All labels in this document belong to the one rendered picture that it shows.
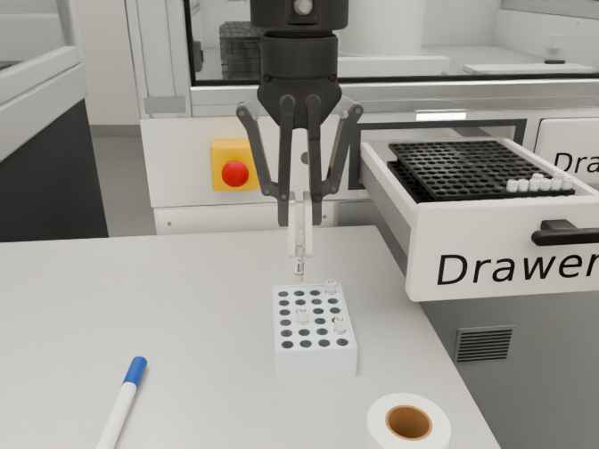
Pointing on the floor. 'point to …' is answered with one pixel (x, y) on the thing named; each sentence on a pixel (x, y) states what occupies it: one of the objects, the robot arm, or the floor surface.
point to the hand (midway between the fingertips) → (299, 224)
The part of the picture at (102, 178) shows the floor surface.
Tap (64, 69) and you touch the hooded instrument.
